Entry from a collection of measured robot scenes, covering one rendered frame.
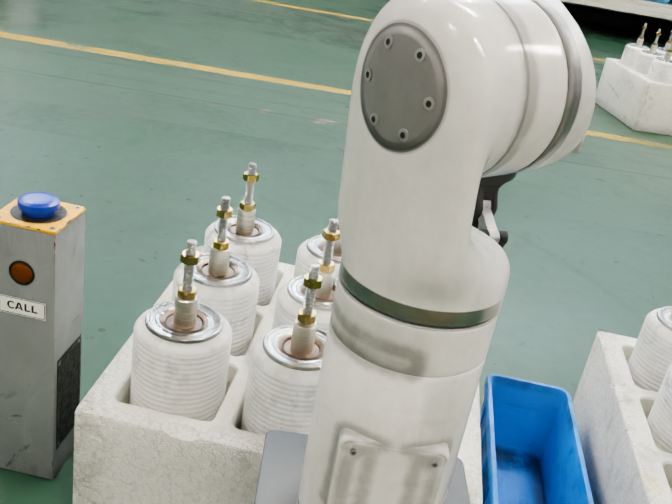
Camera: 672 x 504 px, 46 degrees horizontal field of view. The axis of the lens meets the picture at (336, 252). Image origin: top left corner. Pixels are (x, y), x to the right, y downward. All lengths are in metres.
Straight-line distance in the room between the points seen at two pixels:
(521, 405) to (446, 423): 0.64
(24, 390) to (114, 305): 0.41
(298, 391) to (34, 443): 0.34
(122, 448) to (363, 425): 0.40
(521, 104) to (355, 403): 0.18
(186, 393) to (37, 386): 0.20
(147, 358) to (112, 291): 0.58
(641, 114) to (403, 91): 2.75
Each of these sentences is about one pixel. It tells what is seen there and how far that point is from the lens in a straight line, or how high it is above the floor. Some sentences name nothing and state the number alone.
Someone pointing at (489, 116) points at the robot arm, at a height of 0.59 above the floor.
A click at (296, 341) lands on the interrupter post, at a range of 0.76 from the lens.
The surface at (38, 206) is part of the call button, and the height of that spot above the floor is 0.33.
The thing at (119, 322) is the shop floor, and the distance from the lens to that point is 1.27.
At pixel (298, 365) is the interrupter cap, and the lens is 0.75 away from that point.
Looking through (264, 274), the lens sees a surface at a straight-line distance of 0.98.
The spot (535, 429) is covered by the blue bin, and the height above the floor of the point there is 0.05.
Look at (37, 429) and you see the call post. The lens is 0.95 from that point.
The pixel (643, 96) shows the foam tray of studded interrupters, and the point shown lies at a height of 0.13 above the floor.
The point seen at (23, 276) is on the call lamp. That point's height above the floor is 0.26.
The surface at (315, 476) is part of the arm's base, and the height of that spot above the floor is 0.35.
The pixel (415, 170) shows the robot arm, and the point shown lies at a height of 0.55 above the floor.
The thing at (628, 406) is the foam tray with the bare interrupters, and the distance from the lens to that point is 0.98.
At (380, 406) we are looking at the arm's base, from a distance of 0.44.
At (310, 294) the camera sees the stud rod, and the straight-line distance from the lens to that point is 0.74.
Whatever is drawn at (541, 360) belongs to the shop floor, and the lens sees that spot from 1.38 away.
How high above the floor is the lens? 0.67
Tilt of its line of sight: 25 degrees down
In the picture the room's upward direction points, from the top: 10 degrees clockwise
